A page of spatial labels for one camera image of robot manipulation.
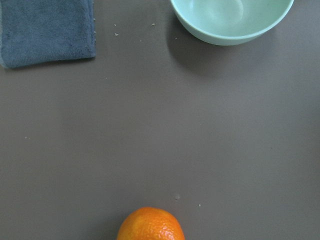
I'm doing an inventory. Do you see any orange mandarin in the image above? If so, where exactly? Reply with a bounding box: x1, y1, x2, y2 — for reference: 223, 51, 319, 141
116, 207, 185, 240

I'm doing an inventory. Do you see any grey folded cloth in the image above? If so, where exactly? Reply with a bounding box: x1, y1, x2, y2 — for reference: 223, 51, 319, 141
0, 0, 96, 69

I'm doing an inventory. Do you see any mint green bowl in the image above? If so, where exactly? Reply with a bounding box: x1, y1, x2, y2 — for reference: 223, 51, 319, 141
170, 0, 294, 46

